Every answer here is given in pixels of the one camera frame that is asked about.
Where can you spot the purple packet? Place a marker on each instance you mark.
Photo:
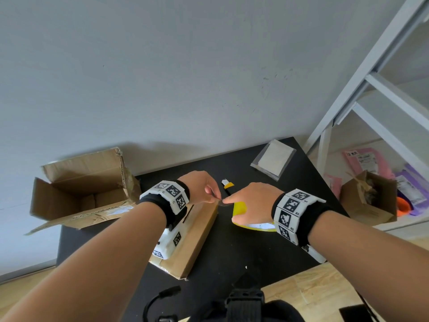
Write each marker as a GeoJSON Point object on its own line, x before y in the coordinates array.
{"type": "Point", "coordinates": [414, 187]}

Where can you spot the yellow utility knife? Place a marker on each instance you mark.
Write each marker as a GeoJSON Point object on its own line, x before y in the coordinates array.
{"type": "Point", "coordinates": [228, 185]}

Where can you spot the small open cardboard box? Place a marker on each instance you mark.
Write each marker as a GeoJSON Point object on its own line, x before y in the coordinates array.
{"type": "Point", "coordinates": [367, 201]}

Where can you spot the large pink packet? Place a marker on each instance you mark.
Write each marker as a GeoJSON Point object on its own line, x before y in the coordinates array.
{"type": "Point", "coordinates": [367, 160]}

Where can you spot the black device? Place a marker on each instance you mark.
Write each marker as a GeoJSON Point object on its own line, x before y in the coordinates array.
{"type": "Point", "coordinates": [357, 314]}

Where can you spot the white metal shelf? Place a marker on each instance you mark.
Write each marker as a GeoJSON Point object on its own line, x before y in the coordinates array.
{"type": "Point", "coordinates": [375, 83]}

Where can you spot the person's right forearm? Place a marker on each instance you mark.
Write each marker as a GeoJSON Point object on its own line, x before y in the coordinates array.
{"type": "Point", "coordinates": [365, 261]}

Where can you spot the flat cardboard box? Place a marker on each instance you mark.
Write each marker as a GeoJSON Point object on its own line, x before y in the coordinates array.
{"type": "Point", "coordinates": [192, 238]}

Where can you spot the person's left hand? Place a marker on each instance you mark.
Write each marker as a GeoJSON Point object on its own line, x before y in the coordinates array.
{"type": "Point", "coordinates": [196, 187]}

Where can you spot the large open cardboard box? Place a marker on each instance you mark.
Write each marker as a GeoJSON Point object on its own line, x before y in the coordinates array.
{"type": "Point", "coordinates": [83, 194]}

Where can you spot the orange object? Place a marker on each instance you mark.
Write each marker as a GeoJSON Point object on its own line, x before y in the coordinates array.
{"type": "Point", "coordinates": [404, 206]}

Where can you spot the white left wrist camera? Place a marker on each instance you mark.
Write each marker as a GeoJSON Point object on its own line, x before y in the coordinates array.
{"type": "Point", "coordinates": [167, 243]}

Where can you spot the left wrist marker band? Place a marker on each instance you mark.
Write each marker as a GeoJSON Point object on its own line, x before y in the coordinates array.
{"type": "Point", "coordinates": [171, 194]}

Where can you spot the yellow tape dispenser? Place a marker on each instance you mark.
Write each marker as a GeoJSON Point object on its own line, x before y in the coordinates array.
{"type": "Point", "coordinates": [239, 211]}

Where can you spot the person's left fingers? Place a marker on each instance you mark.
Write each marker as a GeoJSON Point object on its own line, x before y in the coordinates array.
{"type": "Point", "coordinates": [213, 193]}

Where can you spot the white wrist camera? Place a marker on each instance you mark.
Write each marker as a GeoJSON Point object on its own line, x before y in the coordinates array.
{"type": "Point", "coordinates": [167, 243]}
{"type": "Point", "coordinates": [315, 254]}

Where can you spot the wrist marker band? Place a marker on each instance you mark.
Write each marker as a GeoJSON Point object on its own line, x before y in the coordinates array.
{"type": "Point", "coordinates": [171, 194]}
{"type": "Point", "coordinates": [291, 211]}

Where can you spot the black chest harness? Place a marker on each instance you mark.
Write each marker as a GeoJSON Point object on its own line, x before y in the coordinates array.
{"type": "Point", "coordinates": [249, 303]}

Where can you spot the right wrist marker band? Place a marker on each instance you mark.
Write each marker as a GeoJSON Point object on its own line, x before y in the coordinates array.
{"type": "Point", "coordinates": [291, 211]}

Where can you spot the small pink packet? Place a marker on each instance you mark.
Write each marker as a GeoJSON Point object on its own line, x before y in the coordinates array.
{"type": "Point", "coordinates": [332, 186]}

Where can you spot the person's left forearm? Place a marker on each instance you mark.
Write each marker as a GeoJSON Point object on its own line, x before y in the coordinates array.
{"type": "Point", "coordinates": [90, 261]}

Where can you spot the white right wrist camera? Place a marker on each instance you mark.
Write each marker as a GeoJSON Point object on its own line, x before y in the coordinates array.
{"type": "Point", "coordinates": [315, 254]}

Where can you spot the person's right hand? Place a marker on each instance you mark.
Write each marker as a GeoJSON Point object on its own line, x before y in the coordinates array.
{"type": "Point", "coordinates": [258, 202]}

